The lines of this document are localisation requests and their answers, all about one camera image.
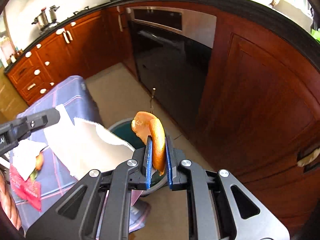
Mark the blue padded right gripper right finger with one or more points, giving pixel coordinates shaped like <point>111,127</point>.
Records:
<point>168,165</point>

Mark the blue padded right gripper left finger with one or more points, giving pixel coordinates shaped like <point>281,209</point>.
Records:
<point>147,163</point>

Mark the orange peel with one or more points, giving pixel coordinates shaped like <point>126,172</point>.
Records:
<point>146,124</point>

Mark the teal trash bin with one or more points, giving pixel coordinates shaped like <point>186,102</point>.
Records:
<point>122,129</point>

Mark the person's left hand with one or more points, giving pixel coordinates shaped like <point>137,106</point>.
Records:
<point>8,205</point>

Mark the white tissue paper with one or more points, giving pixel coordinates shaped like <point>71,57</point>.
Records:
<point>28,157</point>

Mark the red packet on table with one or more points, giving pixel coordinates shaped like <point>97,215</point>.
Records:
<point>27,190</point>

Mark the white paper sheet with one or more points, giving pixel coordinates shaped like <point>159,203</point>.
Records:
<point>83,145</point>

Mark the blue plaid tablecloth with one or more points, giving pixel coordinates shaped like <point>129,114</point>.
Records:
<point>50,161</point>

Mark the black built-in oven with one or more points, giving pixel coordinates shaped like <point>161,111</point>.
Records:
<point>172,49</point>

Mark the steel pressure cooker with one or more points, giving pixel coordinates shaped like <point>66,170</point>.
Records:
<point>47,18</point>

